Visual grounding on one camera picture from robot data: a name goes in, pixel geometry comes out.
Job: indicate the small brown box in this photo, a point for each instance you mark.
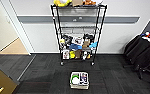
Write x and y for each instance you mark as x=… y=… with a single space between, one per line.
x=86 y=44

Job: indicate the white door frame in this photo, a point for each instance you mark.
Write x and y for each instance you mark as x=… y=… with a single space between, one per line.
x=19 y=26

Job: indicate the pale basket with dark spots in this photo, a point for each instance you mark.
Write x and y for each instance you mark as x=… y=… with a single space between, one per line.
x=79 y=87

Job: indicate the red and white packet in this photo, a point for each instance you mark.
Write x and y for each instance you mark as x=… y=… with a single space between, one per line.
x=66 y=54

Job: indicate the dark packet with orange print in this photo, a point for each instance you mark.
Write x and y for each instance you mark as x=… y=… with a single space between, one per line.
x=87 y=55

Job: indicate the large black bag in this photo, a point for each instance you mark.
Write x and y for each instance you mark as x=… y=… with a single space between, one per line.
x=67 y=39

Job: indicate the yellow packet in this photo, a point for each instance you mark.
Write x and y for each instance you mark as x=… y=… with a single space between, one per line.
x=72 y=54

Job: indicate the small yellow toy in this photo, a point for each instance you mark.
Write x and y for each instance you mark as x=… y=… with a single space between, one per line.
x=62 y=41

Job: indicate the black bag with grey print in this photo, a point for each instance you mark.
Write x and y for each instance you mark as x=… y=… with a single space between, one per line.
x=88 y=37

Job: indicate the dark blue bag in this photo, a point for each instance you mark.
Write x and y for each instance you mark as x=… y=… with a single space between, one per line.
x=75 y=46

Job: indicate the long grey wall band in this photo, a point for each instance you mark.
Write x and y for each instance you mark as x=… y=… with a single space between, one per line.
x=41 y=19

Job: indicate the light blue bag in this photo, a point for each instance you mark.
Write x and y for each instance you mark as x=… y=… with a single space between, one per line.
x=93 y=44

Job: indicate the orange brown plush toy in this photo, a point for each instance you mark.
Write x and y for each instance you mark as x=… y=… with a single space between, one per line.
x=89 y=2

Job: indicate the brown packet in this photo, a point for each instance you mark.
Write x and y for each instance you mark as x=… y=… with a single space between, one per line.
x=78 y=54

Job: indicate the white plate with green rim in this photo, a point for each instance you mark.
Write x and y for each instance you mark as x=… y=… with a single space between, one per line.
x=76 y=80

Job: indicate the yellow and white plush toy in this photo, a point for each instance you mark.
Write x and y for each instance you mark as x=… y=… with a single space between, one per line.
x=61 y=2

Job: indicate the brown door with grey edge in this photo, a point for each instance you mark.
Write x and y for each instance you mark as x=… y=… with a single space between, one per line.
x=1 y=78

